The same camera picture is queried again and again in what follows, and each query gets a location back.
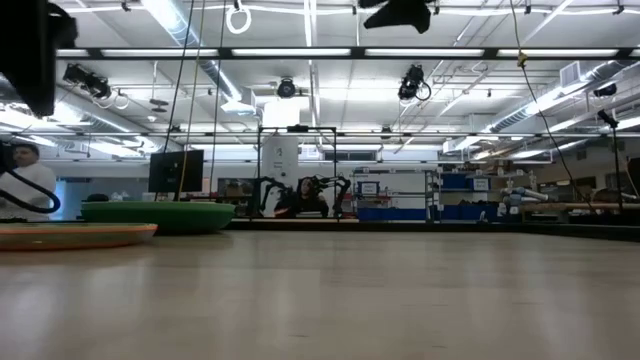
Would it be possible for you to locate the lime translucent plate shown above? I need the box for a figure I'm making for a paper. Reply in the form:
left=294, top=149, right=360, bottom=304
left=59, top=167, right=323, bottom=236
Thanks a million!
left=0, top=229, right=157, bottom=247

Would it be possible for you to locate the black cable with yellow tie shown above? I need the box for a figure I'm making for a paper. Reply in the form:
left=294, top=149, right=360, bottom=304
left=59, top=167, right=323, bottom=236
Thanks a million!
left=508, top=0, right=596, bottom=211

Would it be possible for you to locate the black light stand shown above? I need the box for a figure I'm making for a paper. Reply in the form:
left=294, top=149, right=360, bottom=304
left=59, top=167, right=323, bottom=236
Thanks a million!
left=597, top=108, right=626, bottom=214

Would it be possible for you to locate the black aluminium table frame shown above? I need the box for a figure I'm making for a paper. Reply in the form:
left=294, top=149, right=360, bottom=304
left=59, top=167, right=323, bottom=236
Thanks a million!
left=0, top=217, right=640, bottom=242

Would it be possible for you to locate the black background station frame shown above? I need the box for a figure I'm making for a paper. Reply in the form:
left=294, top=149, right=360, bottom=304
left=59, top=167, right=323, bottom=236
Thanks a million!
left=256, top=125, right=339, bottom=220

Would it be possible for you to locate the large dark green plate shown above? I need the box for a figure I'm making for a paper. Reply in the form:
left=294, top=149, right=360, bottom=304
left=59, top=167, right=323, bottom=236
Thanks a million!
left=81, top=200, right=237, bottom=235

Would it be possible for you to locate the black hanging cable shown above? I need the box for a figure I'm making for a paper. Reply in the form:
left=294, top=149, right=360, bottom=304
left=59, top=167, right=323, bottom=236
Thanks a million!
left=208, top=0, right=227, bottom=202
left=162, top=0, right=196, bottom=151

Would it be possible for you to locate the white column with sign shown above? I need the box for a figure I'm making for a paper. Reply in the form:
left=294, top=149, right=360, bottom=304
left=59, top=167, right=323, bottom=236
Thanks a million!
left=260, top=102, right=301, bottom=181

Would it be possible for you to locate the white hanging ring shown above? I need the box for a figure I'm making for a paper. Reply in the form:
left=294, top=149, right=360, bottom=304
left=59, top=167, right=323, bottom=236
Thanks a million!
left=224, top=4, right=253, bottom=35

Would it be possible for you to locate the black monitor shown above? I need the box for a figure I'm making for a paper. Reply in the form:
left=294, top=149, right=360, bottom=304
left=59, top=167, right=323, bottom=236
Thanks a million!
left=148, top=149, right=205, bottom=194

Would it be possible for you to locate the black overhead beam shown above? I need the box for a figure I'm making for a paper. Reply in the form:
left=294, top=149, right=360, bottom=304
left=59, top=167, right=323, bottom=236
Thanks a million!
left=54, top=46, right=640, bottom=59

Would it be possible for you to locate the white grey pipe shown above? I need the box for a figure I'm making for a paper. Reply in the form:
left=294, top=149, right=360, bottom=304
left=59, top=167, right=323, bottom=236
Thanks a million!
left=502, top=185, right=550, bottom=205

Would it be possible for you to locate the person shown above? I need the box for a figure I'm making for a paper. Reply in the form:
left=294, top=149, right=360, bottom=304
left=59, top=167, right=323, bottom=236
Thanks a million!
left=294, top=177, right=331, bottom=219
left=0, top=143, right=58, bottom=221

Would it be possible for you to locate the yellow hanging cable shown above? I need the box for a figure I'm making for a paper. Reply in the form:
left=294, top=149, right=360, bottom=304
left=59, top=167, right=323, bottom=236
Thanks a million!
left=177, top=0, right=207, bottom=202

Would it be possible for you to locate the silver ventilation duct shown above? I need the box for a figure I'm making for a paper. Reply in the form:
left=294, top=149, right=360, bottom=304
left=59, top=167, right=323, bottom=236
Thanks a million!
left=489, top=59, right=640, bottom=134
left=139, top=0, right=246, bottom=101

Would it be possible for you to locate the black looped cable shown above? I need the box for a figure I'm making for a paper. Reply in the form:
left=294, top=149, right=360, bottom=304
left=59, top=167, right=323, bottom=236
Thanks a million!
left=0, top=167, right=62, bottom=215

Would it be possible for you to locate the blue storage bin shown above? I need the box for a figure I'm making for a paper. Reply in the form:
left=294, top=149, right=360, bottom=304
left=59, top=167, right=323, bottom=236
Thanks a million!
left=439, top=203, right=501, bottom=222
left=357, top=205, right=431, bottom=222

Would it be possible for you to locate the metal storage shelf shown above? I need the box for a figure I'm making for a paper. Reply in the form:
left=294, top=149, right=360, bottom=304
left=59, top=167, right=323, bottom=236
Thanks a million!
left=352, top=167, right=441, bottom=222

